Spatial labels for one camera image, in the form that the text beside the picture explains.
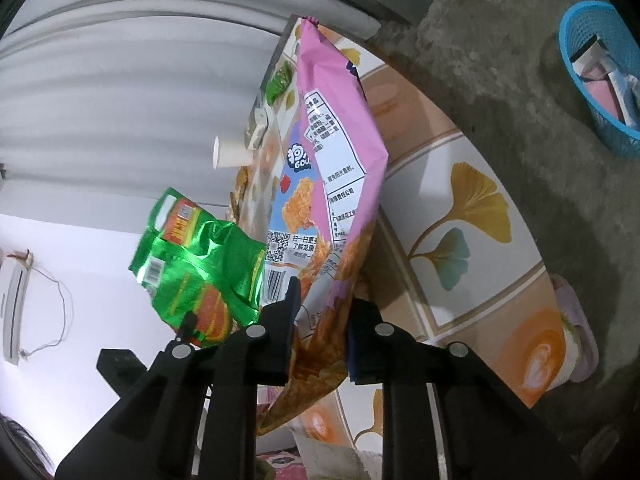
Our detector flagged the white fleece blanket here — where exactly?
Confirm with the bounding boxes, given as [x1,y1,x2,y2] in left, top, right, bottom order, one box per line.
[292,272,598,480]

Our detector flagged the grey curtain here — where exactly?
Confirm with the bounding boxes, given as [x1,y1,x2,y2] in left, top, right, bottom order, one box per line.
[0,0,381,211]

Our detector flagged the pink packet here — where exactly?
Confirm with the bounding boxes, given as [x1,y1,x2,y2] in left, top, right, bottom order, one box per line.
[580,75,626,123]

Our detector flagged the small green packet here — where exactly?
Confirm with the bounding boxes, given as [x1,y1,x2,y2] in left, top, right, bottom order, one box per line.
[264,60,293,106]

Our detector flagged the air conditioner cable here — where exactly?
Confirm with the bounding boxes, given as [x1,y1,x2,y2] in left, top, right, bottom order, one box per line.
[20,250,73,361]

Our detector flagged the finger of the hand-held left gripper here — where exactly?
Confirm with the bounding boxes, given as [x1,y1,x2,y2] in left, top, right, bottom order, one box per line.
[175,311,200,347]

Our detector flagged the pink and orange snack bag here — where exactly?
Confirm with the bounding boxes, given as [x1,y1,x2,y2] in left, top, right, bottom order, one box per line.
[257,16,390,436]

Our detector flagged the red patterned cloth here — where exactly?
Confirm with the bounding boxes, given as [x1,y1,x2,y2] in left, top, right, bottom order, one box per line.
[256,452,311,480]

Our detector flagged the blue plastic wastebasket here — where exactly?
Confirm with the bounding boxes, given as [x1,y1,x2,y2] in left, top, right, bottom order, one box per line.
[558,1,640,157]

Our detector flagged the white paper cup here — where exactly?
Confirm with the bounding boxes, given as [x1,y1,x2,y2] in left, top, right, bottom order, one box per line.
[212,136,253,170]

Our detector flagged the white air conditioner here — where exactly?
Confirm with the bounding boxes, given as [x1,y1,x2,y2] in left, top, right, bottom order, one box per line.
[0,252,33,366]

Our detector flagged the person's head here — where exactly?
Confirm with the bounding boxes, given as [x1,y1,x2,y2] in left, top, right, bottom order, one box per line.
[0,415,56,480]

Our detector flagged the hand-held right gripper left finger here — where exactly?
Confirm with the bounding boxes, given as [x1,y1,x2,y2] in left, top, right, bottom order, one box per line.
[54,276,302,480]

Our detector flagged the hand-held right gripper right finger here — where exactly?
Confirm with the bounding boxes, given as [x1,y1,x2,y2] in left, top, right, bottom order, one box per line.
[346,296,583,480]

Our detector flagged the yellow snack packets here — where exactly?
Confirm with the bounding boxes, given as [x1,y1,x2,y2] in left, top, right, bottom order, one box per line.
[231,165,251,221]

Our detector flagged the green snack bag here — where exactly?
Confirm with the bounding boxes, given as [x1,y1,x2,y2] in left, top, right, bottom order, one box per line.
[129,187,268,350]

